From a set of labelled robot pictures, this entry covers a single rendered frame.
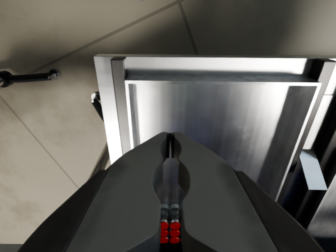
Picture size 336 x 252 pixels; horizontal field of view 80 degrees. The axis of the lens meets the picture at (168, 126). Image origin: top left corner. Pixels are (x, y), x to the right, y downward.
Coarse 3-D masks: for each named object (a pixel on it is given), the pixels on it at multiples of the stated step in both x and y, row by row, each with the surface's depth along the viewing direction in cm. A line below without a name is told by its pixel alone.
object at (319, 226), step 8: (328, 168) 36; (328, 176) 36; (328, 184) 36; (320, 192) 37; (328, 192) 41; (312, 200) 39; (320, 200) 37; (328, 200) 42; (312, 208) 39; (320, 208) 43; (328, 208) 43; (304, 216) 42; (312, 216) 39; (320, 216) 44; (328, 216) 44; (304, 224) 42; (312, 224) 45; (320, 224) 45; (328, 224) 45; (312, 232) 47; (320, 232) 47; (328, 232) 47; (320, 240) 48; (328, 240) 48; (328, 248) 50
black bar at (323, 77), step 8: (320, 64) 27; (328, 64) 27; (312, 72) 29; (320, 72) 28; (328, 72) 27; (320, 80) 28; (328, 80) 28; (320, 88) 29; (320, 96) 29; (312, 112) 30; (312, 120) 31; (304, 128) 32; (304, 136) 32; (296, 152) 34; (296, 160) 35; (288, 176) 36; (280, 192) 38; (280, 200) 39
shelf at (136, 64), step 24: (96, 72) 30; (144, 72) 30; (168, 72) 30; (192, 72) 30; (216, 72) 30; (240, 72) 30; (264, 72) 30; (288, 72) 30; (120, 144) 36; (288, 192) 41; (168, 240) 49
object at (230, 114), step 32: (128, 96) 28; (160, 96) 31; (192, 96) 31; (224, 96) 31; (256, 96) 31; (288, 96) 31; (160, 128) 34; (192, 128) 34; (224, 128) 34; (256, 128) 34; (288, 128) 33; (256, 160) 37; (288, 160) 33; (160, 192) 41
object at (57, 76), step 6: (0, 72) 105; (6, 72) 107; (54, 72) 116; (6, 78) 106; (12, 78) 106; (18, 78) 107; (24, 78) 108; (30, 78) 109; (36, 78) 110; (42, 78) 111; (48, 78) 112; (54, 78) 118; (6, 84) 107
